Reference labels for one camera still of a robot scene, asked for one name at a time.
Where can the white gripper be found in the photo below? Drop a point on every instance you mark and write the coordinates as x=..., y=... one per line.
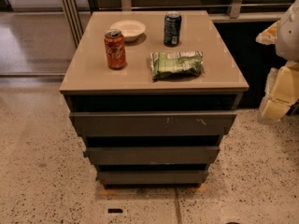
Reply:
x=289, y=36

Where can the grey top drawer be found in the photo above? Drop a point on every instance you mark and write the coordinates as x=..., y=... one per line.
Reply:
x=187, y=123

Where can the grey drawer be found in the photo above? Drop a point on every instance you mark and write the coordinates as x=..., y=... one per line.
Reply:
x=151, y=155
x=187, y=123
x=152, y=177

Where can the grey drawer cabinet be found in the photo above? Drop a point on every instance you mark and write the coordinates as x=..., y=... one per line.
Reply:
x=90, y=86

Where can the grey middle drawer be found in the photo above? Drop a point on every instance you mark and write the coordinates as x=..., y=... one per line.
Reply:
x=151, y=155

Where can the grey bottom drawer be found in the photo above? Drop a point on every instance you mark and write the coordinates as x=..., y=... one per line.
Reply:
x=152, y=177

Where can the green chip bag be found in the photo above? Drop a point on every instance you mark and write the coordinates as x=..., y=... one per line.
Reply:
x=167, y=64

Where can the dark blue soda can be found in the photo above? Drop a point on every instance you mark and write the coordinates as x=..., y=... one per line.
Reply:
x=172, y=26

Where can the white bowl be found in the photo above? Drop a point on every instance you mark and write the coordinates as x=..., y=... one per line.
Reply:
x=130, y=29

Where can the orange soda can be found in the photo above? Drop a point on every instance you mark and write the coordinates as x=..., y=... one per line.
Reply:
x=115, y=49

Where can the metal window frame railing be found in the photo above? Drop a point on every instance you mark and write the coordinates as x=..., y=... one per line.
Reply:
x=232, y=17

